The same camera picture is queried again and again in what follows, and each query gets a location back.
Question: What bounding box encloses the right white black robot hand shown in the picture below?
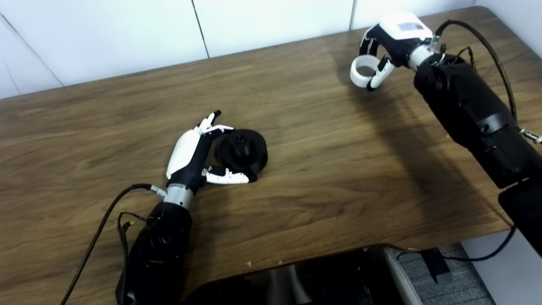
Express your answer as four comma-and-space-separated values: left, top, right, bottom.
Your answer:
359, 12, 434, 92

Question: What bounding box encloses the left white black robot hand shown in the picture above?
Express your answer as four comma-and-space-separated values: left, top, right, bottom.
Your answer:
166, 110, 259, 195

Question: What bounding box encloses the round black part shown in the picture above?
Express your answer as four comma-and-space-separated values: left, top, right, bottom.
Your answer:
214, 130, 268, 175

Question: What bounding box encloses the white toothed ring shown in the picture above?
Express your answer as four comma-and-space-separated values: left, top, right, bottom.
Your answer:
350, 55, 387, 89

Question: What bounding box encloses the glossy black robot torso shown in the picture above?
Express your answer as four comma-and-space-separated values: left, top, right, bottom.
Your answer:
182, 246, 424, 305

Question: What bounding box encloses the black flat floor strip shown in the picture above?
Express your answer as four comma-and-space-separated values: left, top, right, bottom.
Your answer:
419, 248, 454, 285

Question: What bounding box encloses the right arm thin wire bundle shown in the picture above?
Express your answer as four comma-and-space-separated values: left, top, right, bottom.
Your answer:
440, 46, 477, 70

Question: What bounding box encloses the arm thin wire bundle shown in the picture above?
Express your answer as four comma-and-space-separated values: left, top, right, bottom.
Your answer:
440, 46, 477, 70
117, 211, 149, 255

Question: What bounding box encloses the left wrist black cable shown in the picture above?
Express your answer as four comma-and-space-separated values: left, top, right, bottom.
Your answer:
59, 183, 167, 305

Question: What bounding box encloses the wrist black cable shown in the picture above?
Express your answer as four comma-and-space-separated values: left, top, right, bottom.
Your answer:
59, 183, 167, 305
396, 19, 519, 262

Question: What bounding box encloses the left arm thin wire bundle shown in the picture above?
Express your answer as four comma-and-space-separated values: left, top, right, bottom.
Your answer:
117, 211, 149, 255

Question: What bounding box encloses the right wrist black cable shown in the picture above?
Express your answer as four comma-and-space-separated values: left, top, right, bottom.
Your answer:
396, 19, 519, 262

